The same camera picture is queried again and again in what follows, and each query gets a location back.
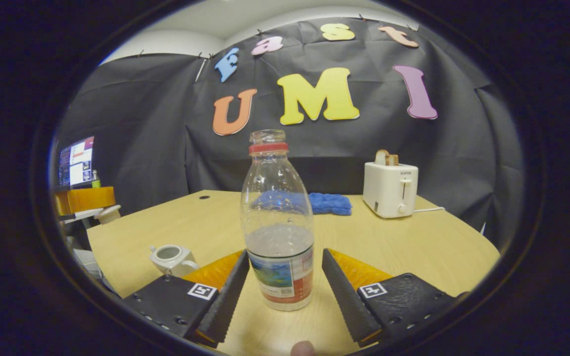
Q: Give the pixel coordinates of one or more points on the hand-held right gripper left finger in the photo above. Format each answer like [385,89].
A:
[225,301]

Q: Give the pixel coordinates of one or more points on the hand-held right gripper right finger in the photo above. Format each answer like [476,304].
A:
[344,301]

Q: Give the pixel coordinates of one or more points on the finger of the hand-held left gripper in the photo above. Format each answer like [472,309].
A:
[84,200]

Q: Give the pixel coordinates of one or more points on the white teacup lid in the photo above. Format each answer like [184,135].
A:
[108,214]

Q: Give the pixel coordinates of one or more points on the white floral teacup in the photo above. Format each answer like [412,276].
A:
[173,262]

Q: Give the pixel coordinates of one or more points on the clear plastic water bottle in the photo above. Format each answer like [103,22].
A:
[277,222]

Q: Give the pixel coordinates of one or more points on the green drink bottle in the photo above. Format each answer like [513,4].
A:
[96,180]

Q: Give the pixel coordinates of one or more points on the computer monitor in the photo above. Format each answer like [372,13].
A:
[77,163]

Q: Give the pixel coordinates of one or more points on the black backdrop cloth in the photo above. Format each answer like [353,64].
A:
[146,138]

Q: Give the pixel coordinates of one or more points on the blue towel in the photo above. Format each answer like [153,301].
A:
[332,203]

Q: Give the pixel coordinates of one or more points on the white toaster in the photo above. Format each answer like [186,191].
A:
[389,190]

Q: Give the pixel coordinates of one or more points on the bread slice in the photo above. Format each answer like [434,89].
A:
[386,158]

